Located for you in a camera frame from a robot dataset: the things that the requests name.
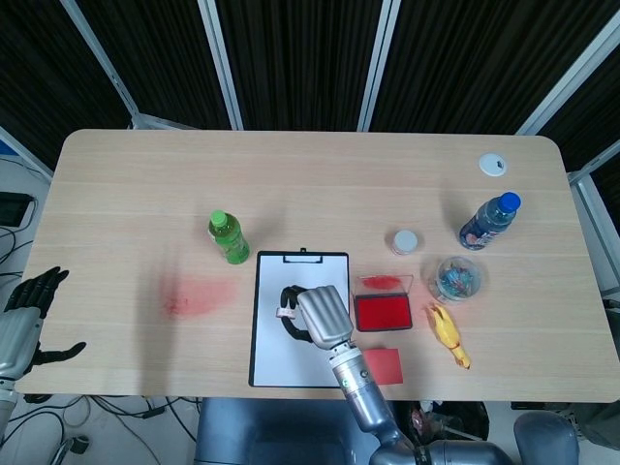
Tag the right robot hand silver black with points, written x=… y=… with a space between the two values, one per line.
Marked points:
x=324 y=315

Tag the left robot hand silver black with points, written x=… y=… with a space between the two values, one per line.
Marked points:
x=17 y=334

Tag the small stamp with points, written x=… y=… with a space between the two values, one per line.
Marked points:
x=286 y=313

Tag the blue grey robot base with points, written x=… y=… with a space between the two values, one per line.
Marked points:
x=271 y=431

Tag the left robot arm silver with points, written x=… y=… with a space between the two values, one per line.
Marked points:
x=6 y=397

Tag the red ink pad clear lid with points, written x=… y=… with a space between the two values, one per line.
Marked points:
x=382 y=314

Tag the white paper sheet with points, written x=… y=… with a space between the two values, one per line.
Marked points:
x=271 y=353

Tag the black clipboard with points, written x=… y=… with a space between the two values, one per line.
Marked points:
x=252 y=339

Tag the red foam block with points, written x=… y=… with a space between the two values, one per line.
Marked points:
x=385 y=368

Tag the small jar grey lid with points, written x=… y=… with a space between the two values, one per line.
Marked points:
x=404 y=240

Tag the green drink bottle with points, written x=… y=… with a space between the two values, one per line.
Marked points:
x=230 y=239

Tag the yellow rubber chicken toy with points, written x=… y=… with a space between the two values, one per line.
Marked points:
x=445 y=334

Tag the black caster wheel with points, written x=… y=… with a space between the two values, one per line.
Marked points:
x=80 y=443

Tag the black screen device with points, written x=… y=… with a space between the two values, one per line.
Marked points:
x=12 y=208

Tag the clear cup of paper clips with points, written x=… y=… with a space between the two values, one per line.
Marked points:
x=455 y=281

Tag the black trash bin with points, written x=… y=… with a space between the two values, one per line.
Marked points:
x=460 y=421

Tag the blue drink bottle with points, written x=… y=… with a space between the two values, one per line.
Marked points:
x=486 y=223

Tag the white partition frame post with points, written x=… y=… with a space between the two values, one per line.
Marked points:
x=378 y=63
x=102 y=68
x=567 y=82
x=223 y=63

